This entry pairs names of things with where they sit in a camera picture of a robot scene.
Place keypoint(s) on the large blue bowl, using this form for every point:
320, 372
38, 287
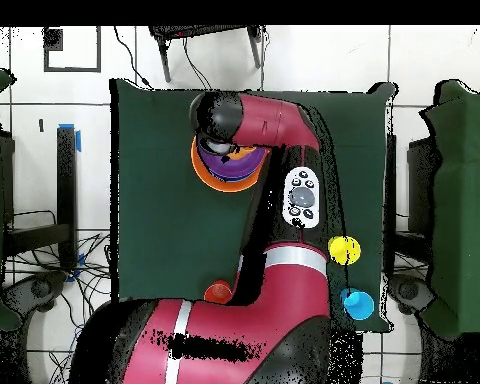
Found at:
234, 180

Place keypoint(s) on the orange cup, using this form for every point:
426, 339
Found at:
244, 152

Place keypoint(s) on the yellow cup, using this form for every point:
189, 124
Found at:
346, 251

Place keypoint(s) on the blue cup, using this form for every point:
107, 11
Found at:
359, 306

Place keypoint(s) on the large orange bowl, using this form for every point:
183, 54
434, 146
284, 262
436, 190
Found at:
202, 172

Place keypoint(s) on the black floor base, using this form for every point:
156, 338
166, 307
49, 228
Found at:
40, 288
410, 290

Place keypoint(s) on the purple bowl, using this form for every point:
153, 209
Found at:
224, 168

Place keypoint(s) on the black metal stand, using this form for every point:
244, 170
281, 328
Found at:
164, 60

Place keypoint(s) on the blue tape strip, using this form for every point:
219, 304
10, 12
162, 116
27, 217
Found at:
78, 140

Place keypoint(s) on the black table frame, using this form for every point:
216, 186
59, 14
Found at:
418, 180
66, 180

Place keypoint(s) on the dark green tablecloth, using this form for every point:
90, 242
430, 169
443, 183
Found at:
164, 240

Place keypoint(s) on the grey square frame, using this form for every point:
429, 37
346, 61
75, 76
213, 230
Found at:
72, 70

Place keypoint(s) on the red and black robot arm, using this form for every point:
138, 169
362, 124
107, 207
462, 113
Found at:
264, 320

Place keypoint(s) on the red cup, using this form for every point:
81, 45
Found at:
218, 294

